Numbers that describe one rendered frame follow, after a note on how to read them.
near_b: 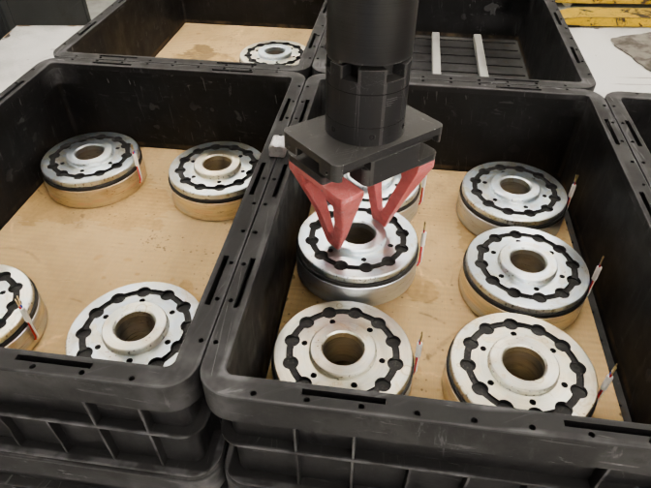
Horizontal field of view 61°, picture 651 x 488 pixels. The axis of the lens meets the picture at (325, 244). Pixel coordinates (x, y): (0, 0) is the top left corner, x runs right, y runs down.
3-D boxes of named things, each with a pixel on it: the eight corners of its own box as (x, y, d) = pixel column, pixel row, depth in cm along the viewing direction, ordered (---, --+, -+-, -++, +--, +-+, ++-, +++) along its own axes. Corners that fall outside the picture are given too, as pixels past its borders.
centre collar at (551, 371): (559, 405, 37) (561, 400, 36) (483, 386, 38) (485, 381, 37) (558, 349, 40) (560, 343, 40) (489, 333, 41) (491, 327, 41)
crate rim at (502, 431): (765, 489, 28) (792, 467, 26) (197, 416, 31) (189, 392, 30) (593, 110, 58) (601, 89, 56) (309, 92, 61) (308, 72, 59)
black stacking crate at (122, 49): (309, 165, 67) (307, 76, 60) (79, 146, 70) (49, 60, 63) (345, 39, 96) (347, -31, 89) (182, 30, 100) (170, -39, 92)
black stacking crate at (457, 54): (564, 184, 64) (596, 94, 57) (312, 165, 67) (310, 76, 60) (521, 48, 93) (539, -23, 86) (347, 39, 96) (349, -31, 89)
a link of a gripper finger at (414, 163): (309, 225, 47) (309, 125, 41) (373, 197, 51) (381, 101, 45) (360, 267, 43) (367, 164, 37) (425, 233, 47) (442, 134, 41)
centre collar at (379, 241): (385, 259, 44) (386, 254, 44) (325, 254, 45) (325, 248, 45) (387, 222, 48) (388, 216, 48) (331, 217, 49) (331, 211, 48)
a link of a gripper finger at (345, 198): (288, 234, 46) (284, 134, 40) (354, 205, 50) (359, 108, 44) (338, 279, 42) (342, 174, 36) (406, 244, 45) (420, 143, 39)
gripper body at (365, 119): (281, 151, 41) (277, 52, 36) (385, 114, 46) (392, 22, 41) (335, 192, 37) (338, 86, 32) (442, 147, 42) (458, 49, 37)
